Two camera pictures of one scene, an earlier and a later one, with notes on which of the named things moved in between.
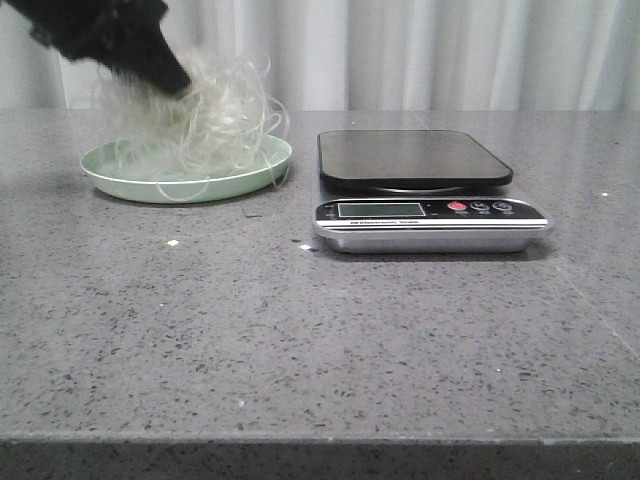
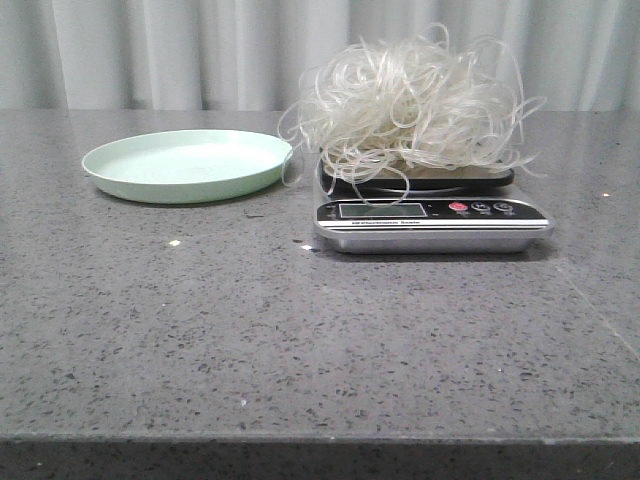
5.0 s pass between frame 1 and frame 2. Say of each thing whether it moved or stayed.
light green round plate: stayed
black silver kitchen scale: stayed
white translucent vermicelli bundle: moved
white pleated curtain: stayed
